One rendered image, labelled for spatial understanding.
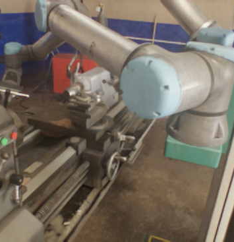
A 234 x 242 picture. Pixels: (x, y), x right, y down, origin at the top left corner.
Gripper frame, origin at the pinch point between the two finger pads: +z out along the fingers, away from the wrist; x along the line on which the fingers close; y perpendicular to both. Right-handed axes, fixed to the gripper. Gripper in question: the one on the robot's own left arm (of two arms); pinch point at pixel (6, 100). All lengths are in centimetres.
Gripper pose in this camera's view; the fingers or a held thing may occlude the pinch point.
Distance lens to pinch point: 148.6
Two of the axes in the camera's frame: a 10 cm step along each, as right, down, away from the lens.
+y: -3.7, 7.6, 5.4
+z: 1.6, 6.2, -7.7
